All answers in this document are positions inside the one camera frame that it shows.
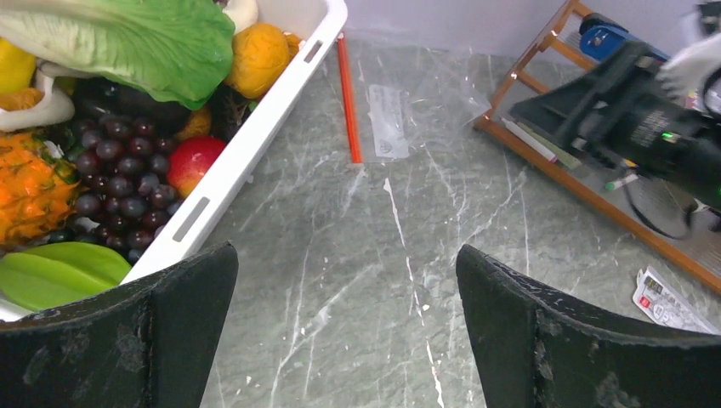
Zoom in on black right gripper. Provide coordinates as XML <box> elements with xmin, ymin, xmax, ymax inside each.
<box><xmin>509</xmin><ymin>41</ymin><xmax>720</xmax><ymax>209</ymax></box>

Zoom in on orange wooden rack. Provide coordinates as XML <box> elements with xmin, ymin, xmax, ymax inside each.
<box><xmin>474</xmin><ymin>0</ymin><xmax>720</xmax><ymax>292</ymax></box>

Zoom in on clear zip bag orange zipper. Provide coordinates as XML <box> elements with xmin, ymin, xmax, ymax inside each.
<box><xmin>343</xmin><ymin>31</ymin><xmax>490</xmax><ymax>162</ymax></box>

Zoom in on green starfruit slice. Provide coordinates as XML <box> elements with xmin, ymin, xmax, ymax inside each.
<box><xmin>1</xmin><ymin>241</ymin><xmax>131</xmax><ymax>312</ymax></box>

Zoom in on green napa cabbage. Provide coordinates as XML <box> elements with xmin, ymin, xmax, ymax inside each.
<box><xmin>1</xmin><ymin>1</ymin><xmax>235</xmax><ymax>111</ymax></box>

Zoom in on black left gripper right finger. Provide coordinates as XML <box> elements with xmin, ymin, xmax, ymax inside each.
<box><xmin>455</xmin><ymin>245</ymin><xmax>720</xmax><ymax>407</ymax></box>

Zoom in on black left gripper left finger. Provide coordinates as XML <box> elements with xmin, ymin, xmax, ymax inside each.
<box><xmin>1</xmin><ymin>243</ymin><xmax>238</xmax><ymax>407</ymax></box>

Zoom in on red apple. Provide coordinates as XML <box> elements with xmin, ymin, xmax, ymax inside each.
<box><xmin>167</xmin><ymin>135</ymin><xmax>226</xmax><ymax>199</ymax></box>

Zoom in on dark purple grape bunch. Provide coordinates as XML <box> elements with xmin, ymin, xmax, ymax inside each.
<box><xmin>71</xmin><ymin>114</ymin><xmax>183</xmax><ymax>264</ymax></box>

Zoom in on blue stapler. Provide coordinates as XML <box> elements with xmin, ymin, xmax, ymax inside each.
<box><xmin>578</xmin><ymin>13</ymin><xmax>643</xmax><ymax>61</ymax></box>

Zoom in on white plastic food bin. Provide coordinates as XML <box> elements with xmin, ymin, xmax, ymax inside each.
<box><xmin>1</xmin><ymin>1</ymin><xmax>348</xmax><ymax>321</ymax></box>

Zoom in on white printed leaflet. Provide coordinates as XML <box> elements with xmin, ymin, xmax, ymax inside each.
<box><xmin>632</xmin><ymin>266</ymin><xmax>720</xmax><ymax>335</ymax></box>

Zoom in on orange spiky dragon fruit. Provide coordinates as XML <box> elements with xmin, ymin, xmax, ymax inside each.
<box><xmin>1</xmin><ymin>131</ymin><xmax>81</xmax><ymax>247</ymax></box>

